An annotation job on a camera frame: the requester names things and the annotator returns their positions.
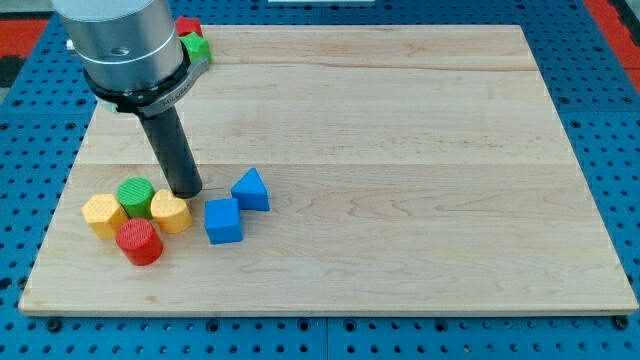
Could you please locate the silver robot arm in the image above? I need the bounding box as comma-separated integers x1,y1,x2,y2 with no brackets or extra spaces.
52,0,209,117

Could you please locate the blue cube block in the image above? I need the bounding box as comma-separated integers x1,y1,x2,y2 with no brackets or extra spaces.
204,198,243,245

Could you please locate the blue triangular prism block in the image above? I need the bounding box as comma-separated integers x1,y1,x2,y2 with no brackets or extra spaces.
231,168,270,211

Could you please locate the wooden board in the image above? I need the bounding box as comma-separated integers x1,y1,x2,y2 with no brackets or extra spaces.
19,25,638,318

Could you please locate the yellow heart block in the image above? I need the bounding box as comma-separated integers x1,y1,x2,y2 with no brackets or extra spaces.
150,189,193,234

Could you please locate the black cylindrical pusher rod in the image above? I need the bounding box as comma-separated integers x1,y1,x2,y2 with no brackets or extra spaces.
139,107,203,199

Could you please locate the green star block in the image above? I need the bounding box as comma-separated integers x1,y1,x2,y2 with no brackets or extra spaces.
180,32,213,63

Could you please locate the green cylinder block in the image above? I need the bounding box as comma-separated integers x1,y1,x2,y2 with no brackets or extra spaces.
116,177,155,220

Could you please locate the red cylinder block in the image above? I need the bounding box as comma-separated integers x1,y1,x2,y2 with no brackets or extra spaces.
116,218,164,266

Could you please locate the red block at back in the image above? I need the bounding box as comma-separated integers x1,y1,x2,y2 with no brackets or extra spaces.
175,16,203,37

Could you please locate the yellow hexagon block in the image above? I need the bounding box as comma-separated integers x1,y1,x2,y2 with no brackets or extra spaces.
81,194,129,239

